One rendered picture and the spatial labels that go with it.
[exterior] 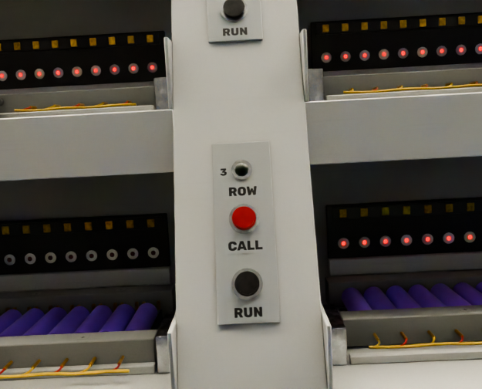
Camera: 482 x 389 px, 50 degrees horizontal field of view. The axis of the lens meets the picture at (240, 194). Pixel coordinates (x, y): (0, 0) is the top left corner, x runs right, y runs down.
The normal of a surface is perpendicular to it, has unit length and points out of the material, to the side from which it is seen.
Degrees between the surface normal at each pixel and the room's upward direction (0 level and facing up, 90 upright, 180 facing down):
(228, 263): 90
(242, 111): 90
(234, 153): 90
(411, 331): 110
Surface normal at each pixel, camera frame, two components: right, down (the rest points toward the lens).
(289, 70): -0.03, -0.23
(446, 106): -0.01, 0.12
